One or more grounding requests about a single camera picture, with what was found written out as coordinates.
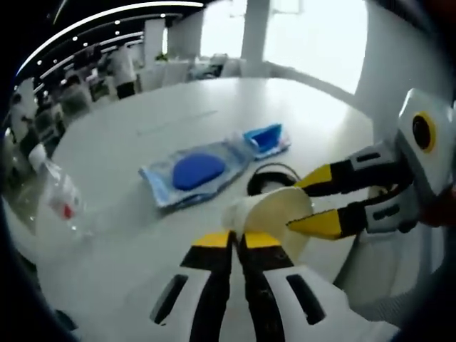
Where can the small blue packet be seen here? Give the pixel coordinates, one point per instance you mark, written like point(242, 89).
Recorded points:
point(265, 139)

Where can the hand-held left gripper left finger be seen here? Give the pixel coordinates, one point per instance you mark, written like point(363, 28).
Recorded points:
point(213, 285)

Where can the clear plastic water bottle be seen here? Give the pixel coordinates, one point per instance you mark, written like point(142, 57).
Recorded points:
point(60, 199)

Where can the grey mesh office chair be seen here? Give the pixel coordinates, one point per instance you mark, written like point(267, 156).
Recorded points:
point(384, 270)

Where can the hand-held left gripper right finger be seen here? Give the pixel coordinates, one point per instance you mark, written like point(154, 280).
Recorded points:
point(263, 285)

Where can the curved ceiling light strip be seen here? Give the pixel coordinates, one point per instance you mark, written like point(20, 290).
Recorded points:
point(107, 16)

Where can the white paper cup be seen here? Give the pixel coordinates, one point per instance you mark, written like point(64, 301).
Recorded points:
point(274, 213)

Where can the person's right hand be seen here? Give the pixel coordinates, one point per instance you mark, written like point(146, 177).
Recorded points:
point(441, 210)

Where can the large blue pad packet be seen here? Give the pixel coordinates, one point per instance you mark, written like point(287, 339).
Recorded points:
point(199, 171)

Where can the green potted plant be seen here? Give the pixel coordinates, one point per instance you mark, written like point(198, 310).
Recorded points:
point(162, 56)

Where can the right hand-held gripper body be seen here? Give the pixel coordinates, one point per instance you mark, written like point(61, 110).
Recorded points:
point(438, 156)

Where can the white pillar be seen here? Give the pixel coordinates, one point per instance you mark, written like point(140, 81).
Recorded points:
point(154, 42)

